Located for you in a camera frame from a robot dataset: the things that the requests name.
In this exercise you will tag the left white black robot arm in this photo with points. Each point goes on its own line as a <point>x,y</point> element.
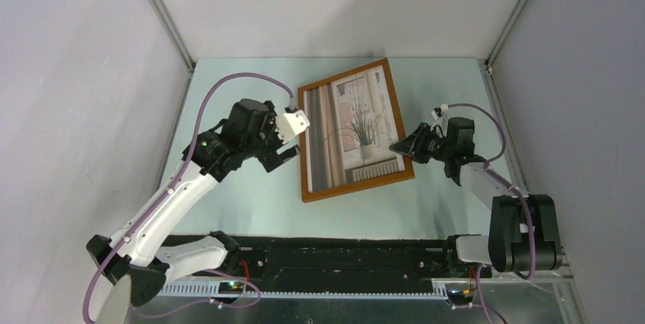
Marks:
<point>253,129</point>

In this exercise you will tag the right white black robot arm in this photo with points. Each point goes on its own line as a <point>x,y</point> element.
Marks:
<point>523,235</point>

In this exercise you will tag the left aluminium corner profile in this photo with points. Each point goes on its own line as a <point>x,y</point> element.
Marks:
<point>167,22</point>

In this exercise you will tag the right aluminium corner profile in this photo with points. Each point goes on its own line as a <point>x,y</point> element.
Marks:
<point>509,24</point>

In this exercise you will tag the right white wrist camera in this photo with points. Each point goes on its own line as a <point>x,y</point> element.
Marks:
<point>441,112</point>

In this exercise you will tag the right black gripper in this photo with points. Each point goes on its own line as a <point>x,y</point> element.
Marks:
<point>413,144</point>

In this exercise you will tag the window plant photo print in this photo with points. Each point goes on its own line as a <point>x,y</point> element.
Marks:
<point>353,135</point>

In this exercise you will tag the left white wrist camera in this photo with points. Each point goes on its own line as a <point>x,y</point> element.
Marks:
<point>289,125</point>

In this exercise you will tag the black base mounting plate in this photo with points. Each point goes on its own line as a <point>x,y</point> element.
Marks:
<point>311,265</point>

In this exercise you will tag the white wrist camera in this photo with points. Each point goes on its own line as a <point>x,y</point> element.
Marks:
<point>441,112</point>
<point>289,125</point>

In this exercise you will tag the grey slotted cable duct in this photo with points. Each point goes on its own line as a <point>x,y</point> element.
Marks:
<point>224,289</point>

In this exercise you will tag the front aluminium rail frame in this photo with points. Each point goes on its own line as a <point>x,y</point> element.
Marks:
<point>191,258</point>

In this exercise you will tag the wooden picture frame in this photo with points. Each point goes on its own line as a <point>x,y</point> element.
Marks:
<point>353,188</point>

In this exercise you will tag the aluminium corner profile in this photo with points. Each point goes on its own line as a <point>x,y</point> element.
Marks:
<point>509,24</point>
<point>167,22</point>

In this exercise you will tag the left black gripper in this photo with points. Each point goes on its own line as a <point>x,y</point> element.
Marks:
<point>271,158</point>

